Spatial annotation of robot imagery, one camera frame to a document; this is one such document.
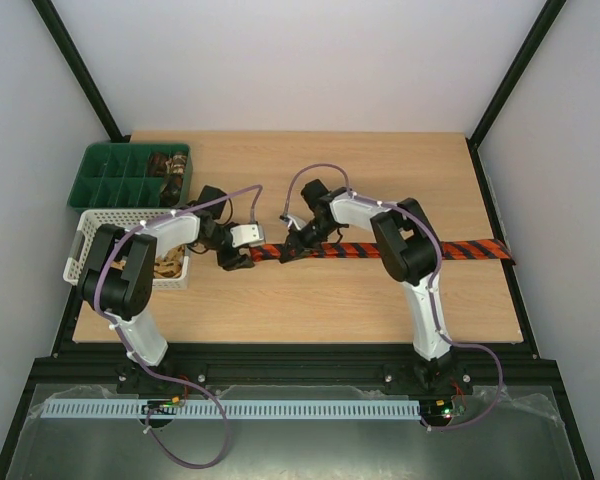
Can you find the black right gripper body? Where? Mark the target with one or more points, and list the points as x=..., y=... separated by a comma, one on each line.
x=294, y=243

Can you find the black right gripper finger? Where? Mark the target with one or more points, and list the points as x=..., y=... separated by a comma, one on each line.
x=288, y=253
x=293, y=241

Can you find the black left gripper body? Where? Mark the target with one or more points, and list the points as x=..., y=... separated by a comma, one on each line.
x=224, y=259

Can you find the orange navy striped tie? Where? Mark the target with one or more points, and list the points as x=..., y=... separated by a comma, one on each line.
x=482, y=249

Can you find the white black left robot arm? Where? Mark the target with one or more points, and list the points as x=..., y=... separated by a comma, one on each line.
x=116, y=279

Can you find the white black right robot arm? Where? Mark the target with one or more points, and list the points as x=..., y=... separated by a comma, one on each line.
x=410, y=251

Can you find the tan patterned tie in basket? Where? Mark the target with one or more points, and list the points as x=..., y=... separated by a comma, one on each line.
x=170, y=265

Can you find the rolled beige patterned tie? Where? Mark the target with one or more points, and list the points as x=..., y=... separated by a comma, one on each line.
x=176, y=164

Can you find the rolled brown patterned tie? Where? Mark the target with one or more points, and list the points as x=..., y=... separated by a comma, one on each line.
x=157, y=164

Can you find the green divided storage tray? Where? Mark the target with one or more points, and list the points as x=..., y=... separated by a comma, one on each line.
x=113, y=175

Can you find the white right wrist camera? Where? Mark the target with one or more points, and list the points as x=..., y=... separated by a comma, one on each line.
x=292, y=222

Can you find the black aluminium frame rail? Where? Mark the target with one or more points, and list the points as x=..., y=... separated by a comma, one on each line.
x=359, y=366

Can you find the left black frame post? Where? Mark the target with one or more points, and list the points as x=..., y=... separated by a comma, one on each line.
x=69, y=51

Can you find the black frame post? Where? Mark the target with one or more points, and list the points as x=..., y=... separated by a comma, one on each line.
x=526, y=52
x=69, y=51

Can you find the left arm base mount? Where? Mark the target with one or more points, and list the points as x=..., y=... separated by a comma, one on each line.
x=132, y=379

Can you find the light blue slotted cable duct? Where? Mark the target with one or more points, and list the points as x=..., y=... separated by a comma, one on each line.
x=234, y=409

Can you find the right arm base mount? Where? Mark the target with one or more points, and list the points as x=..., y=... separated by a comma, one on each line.
x=420, y=377

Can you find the right black frame post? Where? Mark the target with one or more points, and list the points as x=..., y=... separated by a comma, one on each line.
x=526, y=52

